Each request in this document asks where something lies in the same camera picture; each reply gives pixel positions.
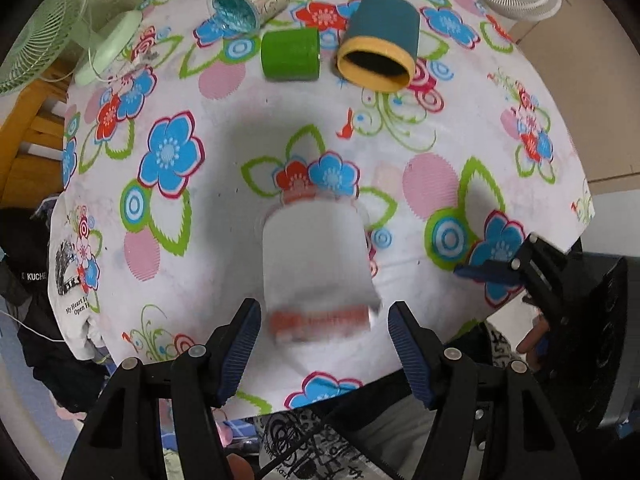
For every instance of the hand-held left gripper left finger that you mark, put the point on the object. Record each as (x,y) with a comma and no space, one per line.
(243,347)

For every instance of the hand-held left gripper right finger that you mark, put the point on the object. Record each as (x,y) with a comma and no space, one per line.
(407,355)

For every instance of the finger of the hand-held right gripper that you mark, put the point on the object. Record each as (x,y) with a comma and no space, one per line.
(492,271)

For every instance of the teal cup with yellow rim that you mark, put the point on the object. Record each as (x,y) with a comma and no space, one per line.
(382,35)

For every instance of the green cup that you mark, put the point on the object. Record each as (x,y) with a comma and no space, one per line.
(291,55)

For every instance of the white printed cup teal inside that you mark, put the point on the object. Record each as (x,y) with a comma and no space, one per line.
(250,0)

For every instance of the person's right hand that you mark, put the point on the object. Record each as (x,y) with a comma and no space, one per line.
(532,342)

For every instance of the person's black-and-white printed clothing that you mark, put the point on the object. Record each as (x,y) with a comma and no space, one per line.
(300,442)

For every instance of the black jacket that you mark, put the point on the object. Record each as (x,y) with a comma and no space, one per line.
(30,260)

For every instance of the floral tablecloth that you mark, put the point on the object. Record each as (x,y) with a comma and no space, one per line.
(210,110)

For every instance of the wooden chair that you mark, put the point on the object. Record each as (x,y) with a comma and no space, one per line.
(30,135)

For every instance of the green table fan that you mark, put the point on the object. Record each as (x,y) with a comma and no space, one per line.
(35,35)

